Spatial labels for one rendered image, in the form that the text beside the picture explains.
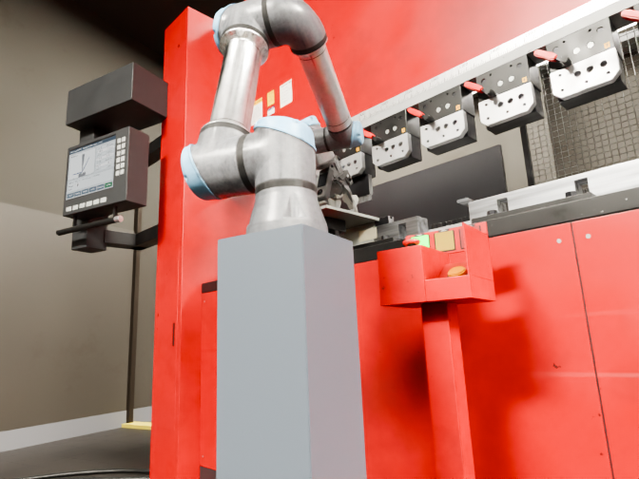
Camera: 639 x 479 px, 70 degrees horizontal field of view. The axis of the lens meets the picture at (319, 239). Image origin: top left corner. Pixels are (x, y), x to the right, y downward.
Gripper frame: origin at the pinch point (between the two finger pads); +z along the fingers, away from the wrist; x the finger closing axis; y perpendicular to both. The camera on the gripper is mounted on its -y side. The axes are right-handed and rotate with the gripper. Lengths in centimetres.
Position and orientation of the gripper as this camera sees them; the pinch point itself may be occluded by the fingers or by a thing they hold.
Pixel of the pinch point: (347, 216)
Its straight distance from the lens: 159.7
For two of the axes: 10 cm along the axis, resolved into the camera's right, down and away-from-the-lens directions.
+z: 4.3, 8.4, 3.3
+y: 4.5, -5.2, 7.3
